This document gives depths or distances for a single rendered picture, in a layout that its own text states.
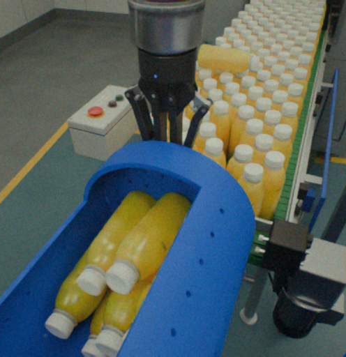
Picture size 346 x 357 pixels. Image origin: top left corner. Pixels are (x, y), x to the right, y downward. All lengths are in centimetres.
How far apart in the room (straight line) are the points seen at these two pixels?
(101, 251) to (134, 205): 10
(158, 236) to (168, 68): 22
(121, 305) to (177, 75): 31
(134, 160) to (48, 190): 190
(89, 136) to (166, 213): 39
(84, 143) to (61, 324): 46
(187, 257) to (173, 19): 26
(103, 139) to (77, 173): 163
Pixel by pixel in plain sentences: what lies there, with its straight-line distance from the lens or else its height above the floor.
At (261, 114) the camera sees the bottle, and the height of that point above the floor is 105.
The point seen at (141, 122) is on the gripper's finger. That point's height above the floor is 125.
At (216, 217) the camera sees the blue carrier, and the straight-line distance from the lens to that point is 43.
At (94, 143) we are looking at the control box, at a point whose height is 105.
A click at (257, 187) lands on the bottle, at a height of 105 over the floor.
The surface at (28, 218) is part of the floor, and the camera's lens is 221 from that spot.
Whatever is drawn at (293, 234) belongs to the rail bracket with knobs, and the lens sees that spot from 70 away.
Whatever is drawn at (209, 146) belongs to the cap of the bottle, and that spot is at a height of 108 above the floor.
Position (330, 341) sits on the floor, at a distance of 178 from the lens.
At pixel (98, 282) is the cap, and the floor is 111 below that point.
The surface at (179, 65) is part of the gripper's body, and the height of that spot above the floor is 135.
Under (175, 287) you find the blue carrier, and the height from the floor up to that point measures 121.
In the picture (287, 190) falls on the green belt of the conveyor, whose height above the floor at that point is 90.
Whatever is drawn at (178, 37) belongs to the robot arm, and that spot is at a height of 139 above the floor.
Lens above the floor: 151
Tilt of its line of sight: 43 degrees down
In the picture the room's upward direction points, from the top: straight up
